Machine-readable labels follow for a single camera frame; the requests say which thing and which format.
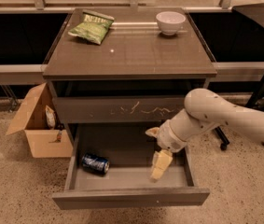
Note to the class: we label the white ceramic bowl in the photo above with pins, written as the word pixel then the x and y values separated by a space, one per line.
pixel 170 22

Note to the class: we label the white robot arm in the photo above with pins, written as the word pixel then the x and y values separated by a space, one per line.
pixel 203 111

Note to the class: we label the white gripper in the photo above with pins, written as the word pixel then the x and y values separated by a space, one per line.
pixel 169 138

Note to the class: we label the open cardboard box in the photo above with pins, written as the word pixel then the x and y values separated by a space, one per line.
pixel 31 118

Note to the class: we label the green chips bag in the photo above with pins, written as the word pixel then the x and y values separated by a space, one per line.
pixel 93 28

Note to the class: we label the white bag in box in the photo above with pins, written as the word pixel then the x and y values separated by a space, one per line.
pixel 50 117

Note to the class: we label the blue pepsi can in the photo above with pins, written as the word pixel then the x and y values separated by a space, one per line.
pixel 95 163

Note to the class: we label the closed scratched top drawer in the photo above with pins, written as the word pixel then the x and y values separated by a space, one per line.
pixel 117 109

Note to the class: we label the grey drawer cabinet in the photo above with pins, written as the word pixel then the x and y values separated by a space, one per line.
pixel 135 59

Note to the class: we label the open grey middle drawer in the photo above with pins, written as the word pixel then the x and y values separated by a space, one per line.
pixel 126 183

